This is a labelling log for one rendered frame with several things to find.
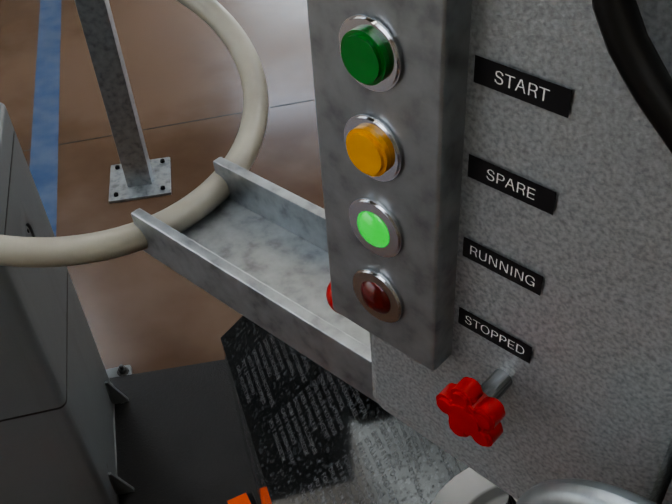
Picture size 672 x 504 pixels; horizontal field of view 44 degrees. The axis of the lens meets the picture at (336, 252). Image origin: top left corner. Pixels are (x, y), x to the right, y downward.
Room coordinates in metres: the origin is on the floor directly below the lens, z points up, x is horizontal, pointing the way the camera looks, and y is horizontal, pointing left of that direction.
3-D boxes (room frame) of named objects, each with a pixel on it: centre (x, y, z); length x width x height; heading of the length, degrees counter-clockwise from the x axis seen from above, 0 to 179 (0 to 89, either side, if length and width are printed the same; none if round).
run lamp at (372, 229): (0.33, -0.02, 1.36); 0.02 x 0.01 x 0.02; 45
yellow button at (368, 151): (0.33, -0.02, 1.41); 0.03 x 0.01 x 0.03; 45
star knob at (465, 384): (0.28, -0.07, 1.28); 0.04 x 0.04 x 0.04; 45
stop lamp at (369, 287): (0.33, -0.02, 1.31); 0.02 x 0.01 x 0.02; 45
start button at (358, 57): (0.33, -0.02, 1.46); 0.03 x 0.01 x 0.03; 45
